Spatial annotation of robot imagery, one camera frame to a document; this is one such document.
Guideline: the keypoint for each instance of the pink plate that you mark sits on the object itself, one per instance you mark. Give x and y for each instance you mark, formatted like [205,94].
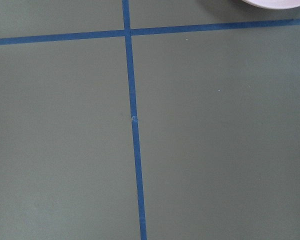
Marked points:
[274,4]

